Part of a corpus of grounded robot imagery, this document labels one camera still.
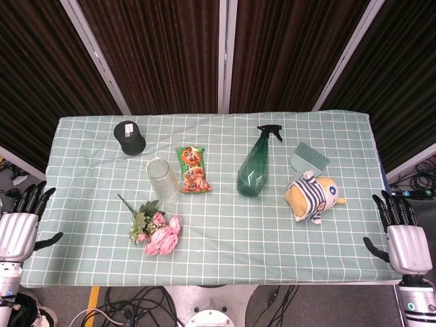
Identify black white sneaker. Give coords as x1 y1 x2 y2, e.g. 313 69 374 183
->
7 292 57 327

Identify white floor cable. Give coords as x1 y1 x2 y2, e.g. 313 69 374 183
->
69 308 127 327

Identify green white checkered tablecloth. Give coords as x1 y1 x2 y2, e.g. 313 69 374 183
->
20 109 403 289

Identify striped shirt plush toy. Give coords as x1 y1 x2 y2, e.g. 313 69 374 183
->
285 170 347 225

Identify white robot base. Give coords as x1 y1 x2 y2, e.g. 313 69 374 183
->
164 284 257 327

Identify clear glass jar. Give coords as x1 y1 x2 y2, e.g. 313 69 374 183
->
146 157 181 205

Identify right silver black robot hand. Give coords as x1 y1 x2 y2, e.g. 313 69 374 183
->
362 190 433 275

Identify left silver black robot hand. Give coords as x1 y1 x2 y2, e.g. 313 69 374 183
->
0 181 64 262

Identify pink artificial flower bouquet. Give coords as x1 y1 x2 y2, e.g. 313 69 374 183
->
117 193 183 257

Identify white aluminium partition post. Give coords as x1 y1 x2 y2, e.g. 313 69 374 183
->
311 0 389 112
217 0 238 114
60 0 132 116

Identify teal hand brush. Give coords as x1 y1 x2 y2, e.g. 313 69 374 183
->
290 142 330 182

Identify black power strip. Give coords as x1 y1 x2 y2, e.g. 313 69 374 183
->
391 189 435 200

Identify black floor cables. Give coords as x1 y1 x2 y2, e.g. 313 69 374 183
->
67 285 181 327

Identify green plastic spray bottle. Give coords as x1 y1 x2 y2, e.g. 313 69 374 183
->
236 124 284 198

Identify green orange snack bag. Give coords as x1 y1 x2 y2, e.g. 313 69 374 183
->
175 146 213 194

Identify black cylindrical canister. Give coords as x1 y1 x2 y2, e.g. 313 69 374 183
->
114 120 146 157

